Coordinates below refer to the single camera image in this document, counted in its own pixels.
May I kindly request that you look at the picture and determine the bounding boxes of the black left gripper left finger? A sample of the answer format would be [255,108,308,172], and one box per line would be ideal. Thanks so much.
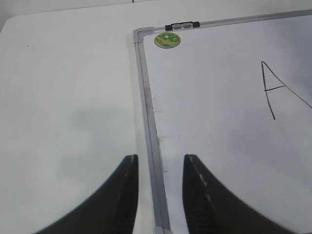
[40,155,138,234]

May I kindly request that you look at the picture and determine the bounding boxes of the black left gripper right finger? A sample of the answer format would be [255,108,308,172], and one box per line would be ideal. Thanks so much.
[182,154,302,234]

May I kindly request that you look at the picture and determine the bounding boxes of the round green magnet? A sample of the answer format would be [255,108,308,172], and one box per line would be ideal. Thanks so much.
[154,33,181,49]

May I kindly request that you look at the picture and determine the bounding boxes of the white board with aluminium frame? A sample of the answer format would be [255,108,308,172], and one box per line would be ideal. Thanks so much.
[134,10,312,234]

